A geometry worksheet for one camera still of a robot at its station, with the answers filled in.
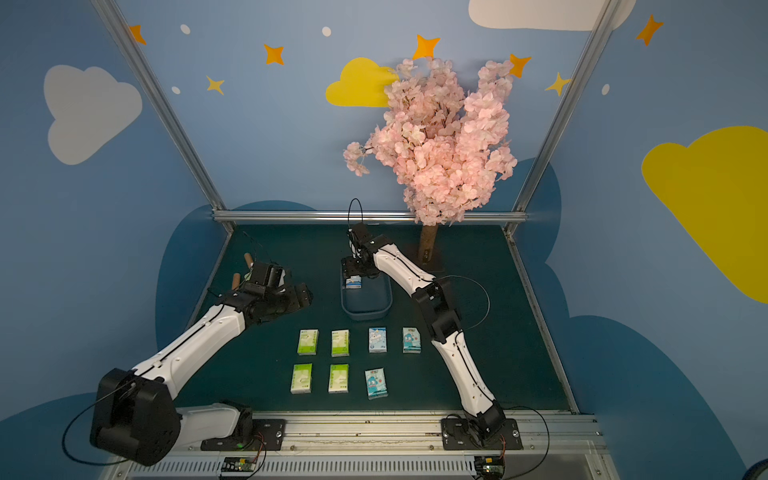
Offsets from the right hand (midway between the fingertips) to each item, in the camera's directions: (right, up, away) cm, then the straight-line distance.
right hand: (356, 268), depth 101 cm
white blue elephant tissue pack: (+8, -21, -13) cm, 26 cm away
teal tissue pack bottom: (+8, -31, -21) cm, 38 cm away
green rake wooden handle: (-43, -5, +2) cm, 43 cm away
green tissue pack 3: (-13, -30, -20) cm, 38 cm away
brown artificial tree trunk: (+25, +10, 0) cm, 27 cm away
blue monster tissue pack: (+18, -21, -13) cm, 31 cm away
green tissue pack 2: (-4, -22, -13) cm, 26 cm away
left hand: (-15, -8, -15) cm, 22 cm away
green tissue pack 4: (-3, -30, -19) cm, 36 cm away
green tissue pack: (-14, -22, -13) cm, 28 cm away
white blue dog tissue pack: (-1, -5, 0) cm, 5 cm away
